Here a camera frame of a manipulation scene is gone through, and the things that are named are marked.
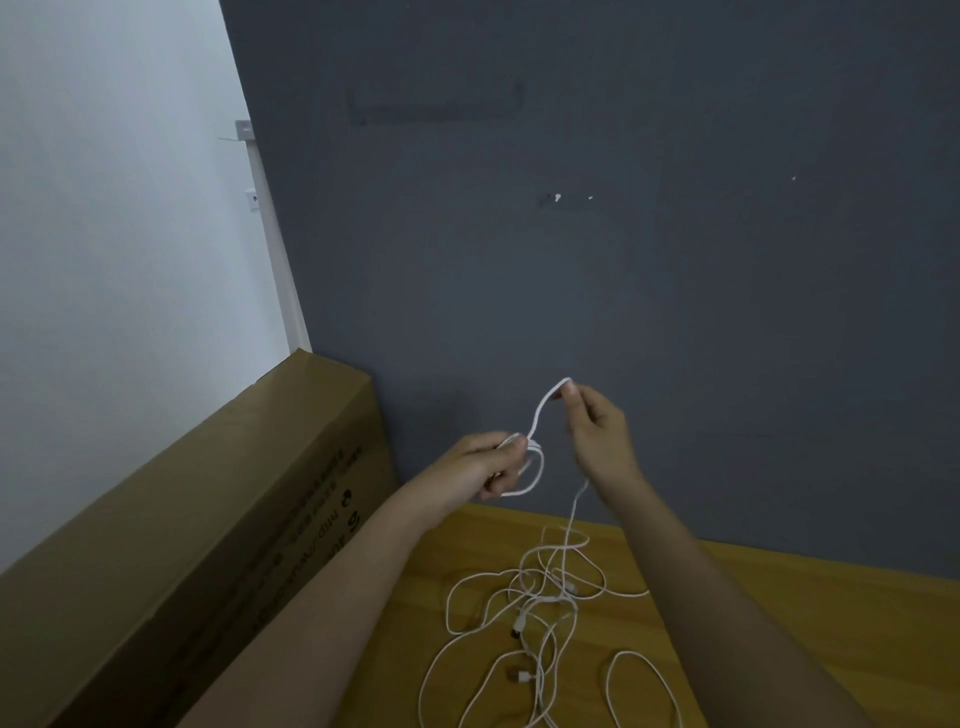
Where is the tangle of white cables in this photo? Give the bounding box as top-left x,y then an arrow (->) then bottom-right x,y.
415,480 -> 686,728

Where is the plain brown cardboard box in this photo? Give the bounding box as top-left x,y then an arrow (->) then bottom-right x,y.
0,349 -> 402,728

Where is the person's right hand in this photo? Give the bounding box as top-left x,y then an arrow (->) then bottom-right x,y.
555,381 -> 651,507

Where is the person's left forearm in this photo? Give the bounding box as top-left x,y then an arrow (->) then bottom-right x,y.
177,498 -> 437,728

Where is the person's right forearm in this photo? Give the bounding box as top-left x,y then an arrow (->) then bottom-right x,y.
612,477 -> 879,728

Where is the person's left hand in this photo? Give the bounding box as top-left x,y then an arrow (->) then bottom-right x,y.
393,430 -> 531,533

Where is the single white cable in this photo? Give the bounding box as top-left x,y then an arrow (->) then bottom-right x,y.
492,375 -> 579,501

